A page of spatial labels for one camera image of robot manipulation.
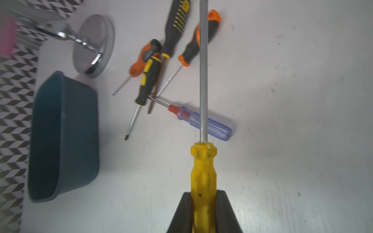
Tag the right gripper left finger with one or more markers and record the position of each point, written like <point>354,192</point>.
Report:
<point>182,219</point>

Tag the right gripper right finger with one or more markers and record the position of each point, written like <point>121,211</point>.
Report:
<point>226,221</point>

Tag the yellow handle screwdriver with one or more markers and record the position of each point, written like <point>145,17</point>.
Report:
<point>203,175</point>

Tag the teal plastic storage box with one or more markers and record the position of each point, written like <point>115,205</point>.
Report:
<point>64,143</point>

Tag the black yellow phillips screwdriver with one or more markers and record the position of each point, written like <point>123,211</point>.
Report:
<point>149,78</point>

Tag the orange black short screwdriver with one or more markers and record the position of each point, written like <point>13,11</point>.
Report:
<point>193,47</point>

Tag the black yellow long screwdriver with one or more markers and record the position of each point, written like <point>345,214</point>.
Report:
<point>177,18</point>

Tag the chrome glass holder stand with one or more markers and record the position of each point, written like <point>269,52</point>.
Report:
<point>94,41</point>

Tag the pink plastic wine glass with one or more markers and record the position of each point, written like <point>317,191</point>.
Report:
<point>8,34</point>

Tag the small orange handle screwdriver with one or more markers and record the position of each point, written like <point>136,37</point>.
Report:
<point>153,47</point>

